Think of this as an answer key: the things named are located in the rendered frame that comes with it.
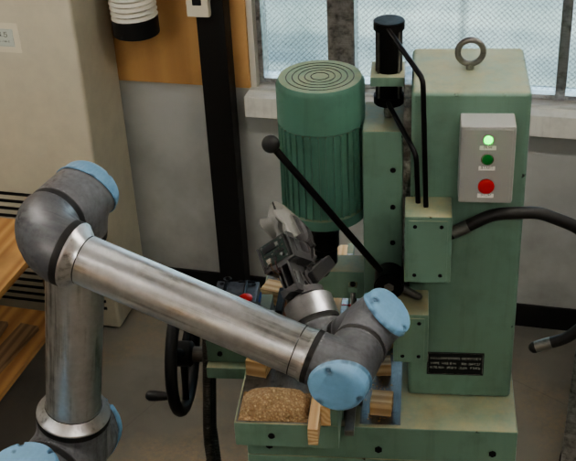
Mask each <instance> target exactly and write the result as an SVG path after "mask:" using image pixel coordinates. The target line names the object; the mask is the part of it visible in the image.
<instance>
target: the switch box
mask: <svg viewBox="0 0 576 461"><path fill-rule="evenodd" d="M487 134H491V135H492V136H493V137H494V142H493V143H492V144H491V145H494V146H496V150H479V149H480V145H486V144H484V142H483V138H484V136H485V135H487ZM516 138H517V124H516V118H515V115H514V114H513V113H461V115H460V133H459V157H458V181H457V191H458V201H459V202H491V203H510V202H511V201H512V192H513V178H514V165H515V152H516ZM487 153H488V154H491V155H493V157H494V162H493V163H492V164H491V165H488V166H495V167H496V168H495V171H494V170H478V167H480V166H486V165H484V164H482V162H481V156H482V155H483V154H487ZM483 179H490V180H492V181H493V183H494V186H495V187H494V190H493V191H492V192H491V193H489V194H494V197H493V198H478V197H477V194H483V193H481V192H480V191H479V190H478V183H479V182H480V181H481V180H483Z"/></svg>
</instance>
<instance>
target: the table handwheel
mask: <svg viewBox="0 0 576 461"><path fill-rule="evenodd" d="M178 335H179V328H177V327H174V326H171V325H169V324H167V329H166V336H165V389H166V396H167V400H168V404H169V407H170V409H171V411H172V413H173V414H174V415H176V416H178V417H182V416H185V415H186V414H187V413H188V412H189V411H190V409H191V406H192V404H193V401H194V399H195V395H196V390H197V380H198V372H199V362H202V360H203V359H202V353H203V352H202V347H200V337H197V336H195V335H193V334H190V333H188V332H186V331H184V333H183V337H182V340H178ZM177 367H180V370H181V380H182V396H183V397H182V400H180V396H179V390H178V382H177Z"/></svg>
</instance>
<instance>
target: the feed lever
mask: <svg viewBox="0 0 576 461"><path fill-rule="evenodd" d="M261 146H262V149H263V150H264V151H265V152H267V153H270V154H272V153H274V154H275V155H276V156H277V157H278V158H279V159H280V161H281V162H282V163H283V164H284V165H285V167H286V168H287V169H288V170H289V171H290V172H291V173H292V175H293V176H294V177H295V178H296V179H297V180H298V182H299V183H300V184H301V185H302V186H303V187H304V189H305V190H306V191H307V192H308V193H309V194H310V196H311V197H312V198H313V199H314V200H315V201H316V203H317V204H318V205H319V206H320V207H321V208H322V209H323V211H324V212H325V213H326V214H327V215H328V217H329V218H330V219H331V220H332V221H333V222H334V223H335V225H336V226H337V227H338V228H339V229H340V230H341V231H342V232H343V233H344V234H345V235H346V236H347V238H348V239H349V240H350V241H351V242H352V243H353V245H354V246H355V247H356V248H357V249H358V250H359V252H360V253H361V254H362V255H363V256H364V257H365V259H366V260H367V261H368V262H369V263H370V264H371V266H372V267H373V268H374V269H375V270H376V271H375V279H374V289H375V288H384V289H387V290H389V291H391V292H392V293H393V294H394V295H395V296H397V297H398V296H400V295H401V294H402V293H404V294H406V295H408V296H410V297H412V298H414V299H417V300H420V299H422V294H421V293H419V292H417V291H415V290H414V289H412V288H410V287H408V286H407V285H405V284H404V272H403V269H402V268H401V267H400V266H399V265H397V264H396V263H383V264H379V263H378V262H377V261H376V260H375V258H374V257H373V256H372V255H371V254H370V253H369V251H368V250H367V249H366V248H365V247H364V246H363V244H362V243H361V242H360V241H359V240H358V239H357V237H356V236H355V235H354V234H353V233H352V232H351V230H350V229H349V228H348V227H347V226H346V224H345V223H344V222H343V221H342V220H341V219H340V218H339V217H338V216H337V215H336V214H335V213H334V211H333V210H332V209H331V208H330V207H329V206H328V204H327V203H326V202H325V201H324V200H323V199H322V197H321V196H320V195H319V194H318V193H317V192H316V190H315V189H314V188H313V187H312V186H311V185H310V183H309V182H308V181H307V180H306V179H305V178H304V176H303V175H302V174H301V173H300V172H299V170H298V169H297V168H296V167H295V166H294V165H293V163H292V162H291V161H290V160H289V159H288V158H287V156H286V155H285V154H284V153H283V152H282V151H281V149H280V148H279V147H280V141H279V139H278V138H277V137H276V136H275V135H271V134H270V135H267V136H265V137H264V138H263V139H262V142H261Z"/></svg>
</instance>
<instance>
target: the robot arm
mask: <svg viewBox="0 0 576 461"><path fill-rule="evenodd" d="M118 201H119V190H118V187H117V185H116V183H115V181H114V180H113V178H112V177H111V176H109V175H108V173H107V171H106V170H104V169H103V168H102V167H100V166H98V165H96V164H94V163H92V162H89V161H84V160H77V161H73V162H70V163H68V164H67V165H66V166H64V167H62V168H60V169H59V170H58V171H57V173H56V174H55V175H54V176H53V177H51V178H50V179H49V180H48V181H47V182H46V183H44V184H43V185H42V186H41V187H40V188H38V189H37V190H36V191H35V192H34V193H33V194H31V195H29V196H28V197H27V198H26V199H25V200H24V201H23V203H22V204H21V206H20V207H19V209H18V212H17V214H16V220H15V235H16V243H17V247H18V249H19V250H20V252H21V254H22V256H23V258H24V260H25V262H26V263H27V265H28V266H29V267H30V268H31V269H32V270H33V271H34V272H35V273H36V274H37V275H38V276H39V277H40V278H42V279H43V280H45V342H46V395H45V396H44V397H43V398H42V399H41V400H40V402H39V403H38V405H37V411H36V423H37V430H36V432H35V434H34V436H33V437H32V438H31V439H30V440H29V442H25V443H24V444H23V445H19V444H16V445H11V446H9V447H8V448H6V449H4V450H2V451H1V452H0V461H106V460H107V458H108V457H109V456H110V455H111V454H112V452H113V451H114V449H115V448H116V446H117V444H118V442H119V440H120V438H121V436H122V430H123V424H122V420H121V417H120V414H119V413H118V412H117V410H116V408H115V407H114V406H113V404H109V403H108V400H107V399H106V398H105V397H104V396H103V395H102V394H101V375H102V342H103V310H104V297H108V298H110V299H111V300H114V301H116V302H118V303H121V304H123V305H125V306H129V307H130V308H133V309H135V310H137V311H140V312H142V313H144V314H147V315H148V316H152V317H154V318H156V319H158V320H161V321H163V322H165V323H167V324H169V325H171V326H174V327H177V328H180V329H182V330H184V331H186V332H188V333H190V334H193V335H195V336H197V337H200V338H203V339H205V340H207V341H209V342H212V343H214V344H216V345H219V346H221V347H223V348H226V349H228V350H231V351H233V352H235V353H238V354H240V355H241V356H244V357H246V358H248V359H252V360H254V361H257V362H259V363H260V364H263V365H265V366H267V367H270V368H272V369H274V370H278V371H279V372H282V373H284V374H286V375H289V376H291V377H293V378H296V379H297V380H298V381H300V382H301V383H304V384H306V385H308V389H309V391H310V393H311V395H312V397H313V398H314V399H315V400H316V401H317V402H318V403H320V404H321V405H323V406H325V407H326V408H328V409H332V410H337V411H344V410H349V409H352V408H354V407H356V406H358V405H359V404H360V403H361V402H362V401H363V399H364V397H365V396H366V395H367V394H368V392H369V391H370V389H371V386H372V381H373V380H374V378H375V376H376V374H377V372H378V370H379V367H380V365H381V363H382V362H383V361H384V359H385V358H386V356H387V354H388V352H389V349H390V347H391V345H392V343H393V342H394V341H395V340H396V339H397V338H399V337H402V336H404V334H405V332H407V331H408V329H409V328H410V324H411V321H410V316H409V313H408V311H407V309H406V307H405V305H404V304H403V303H402V302H401V301H400V300H399V298H398V297H397V296H395V295H394V294H393V293H392V292H391V291H389V290H387V289H384V288H375V289H373V290H371V291H370V292H368V293H365V294H364V296H363V297H361V298H360V299H359V300H357V301H356V302H355V304H353V305H352V306H350V307H349V308H348V309H347V310H345V311H344V312H343V313H341V314H340V315H339V312H338V310H337V307H336V303H335V301H334V298H333V296H332V294H331V292H329V291H327V290H324V288H323V286H322V285H321V284H318V283H319V282H320V281H321V280H322V279H323V278H324V277H326V276H328V275H329V273H330V271H331V270H332V269H333V268H334V267H335V265H336V264H335V262H334V261H333V260H332V258H331V257H330V256H329V255H327V256H326V257H325V258H323V259H317V260H316V257H317V255H315V249H314V247H315V246H316V245H315V243H314V238H313V234H312V232H311V231H310V229H309V228H308V227H307V226H306V225H305V224H304V223H303V222H302V221H301V220H300V219H299V218H298V217H297V216H296V215H295V214H293V213H292V212H291V211H290V210H289V209H288V208H286V207H285V206H284V205H283V204H281V203H279V202H277V201H273V202H272V203H271V205H270V208H269V213H268V218H266V219H260V220H259V223H260V226H261V228H262V229H263V230H264V231H265V232H266V233H267V234H268V235H269V237H270V239H271V240H270V241H268V242H267V243H265V244H264V245H262V246H261V247H260V248H259V250H258V249H257V250H256V252H257V253H258V256H259V259H260V262H261V266H262V269H263V271H264V273H265V274H267V275H269V276H273V277H276V278H279V279H280V281H281V284H282V286H283V290H282V291H281V295H282V298H283V299H285V300H286V303H287V305H286V307H285V308H284V313H285V314H286V316H283V315H281V314H278V313H276V312H274V311H272V310H270V309H267V308H265V307H263V306H259V305H256V304H254V303H253V302H250V301H248V300H246V299H243V298H241V297H238V296H236V295H233V294H231V293H228V292H226V291H224V290H221V289H219V288H217V287H215V286H213V285H210V284H207V283H204V282H202V281H200V280H198V279H196V278H193V277H191V276H189V275H186V274H184V273H180V272H179V271H176V270H174V269H172V268H169V267H167V266H164V265H162V264H161V263H157V262H154V261H152V260H150V259H147V258H145V257H143V256H141V255H139V254H136V253H134V252H130V251H128V250H125V249H124V248H122V247H119V246H117V245H115V244H112V243H110V242H107V241H106V240H107V234H108V216H109V213H111V212H112V211H114V209H115V208H116V205H117V203H118ZM283 225H284V226H285V228H286V231H285V233H284V232H283ZM264 265H265V267H264Z"/></svg>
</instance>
